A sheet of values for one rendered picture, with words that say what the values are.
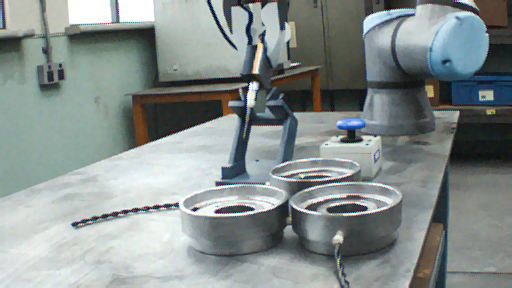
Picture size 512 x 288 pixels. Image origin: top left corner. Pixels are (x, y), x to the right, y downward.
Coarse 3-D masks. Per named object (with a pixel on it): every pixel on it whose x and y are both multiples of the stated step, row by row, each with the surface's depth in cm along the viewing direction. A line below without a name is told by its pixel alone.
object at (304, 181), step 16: (304, 160) 68; (320, 160) 68; (336, 160) 67; (352, 160) 66; (272, 176) 62; (304, 176) 65; (320, 176) 66; (336, 176) 64; (352, 176) 60; (288, 192) 60
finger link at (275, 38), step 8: (264, 8) 75; (272, 8) 74; (264, 16) 75; (272, 16) 74; (264, 24) 75; (272, 24) 75; (272, 32) 75; (280, 32) 74; (288, 32) 79; (272, 40) 75; (280, 40) 75; (272, 48) 75; (280, 48) 76; (272, 56) 76; (272, 64) 77
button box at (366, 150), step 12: (324, 144) 75; (336, 144) 74; (348, 144) 74; (360, 144) 73; (372, 144) 72; (324, 156) 74; (336, 156) 73; (348, 156) 73; (360, 156) 72; (372, 156) 72; (372, 168) 72
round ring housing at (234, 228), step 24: (216, 192) 59; (240, 192) 59; (264, 192) 58; (192, 216) 50; (216, 216) 49; (240, 216) 49; (264, 216) 50; (288, 216) 53; (192, 240) 53; (216, 240) 50; (240, 240) 49; (264, 240) 51
